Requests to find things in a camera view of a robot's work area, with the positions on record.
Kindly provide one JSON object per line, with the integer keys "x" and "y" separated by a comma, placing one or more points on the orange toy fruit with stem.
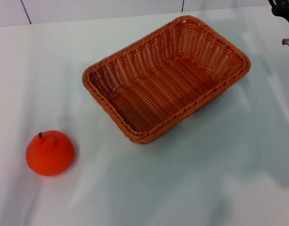
{"x": 50, "y": 155}

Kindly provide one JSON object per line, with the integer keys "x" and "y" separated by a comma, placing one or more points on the orange woven wicker basket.
{"x": 168, "y": 87}

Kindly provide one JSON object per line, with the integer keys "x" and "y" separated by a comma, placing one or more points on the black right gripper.
{"x": 284, "y": 8}

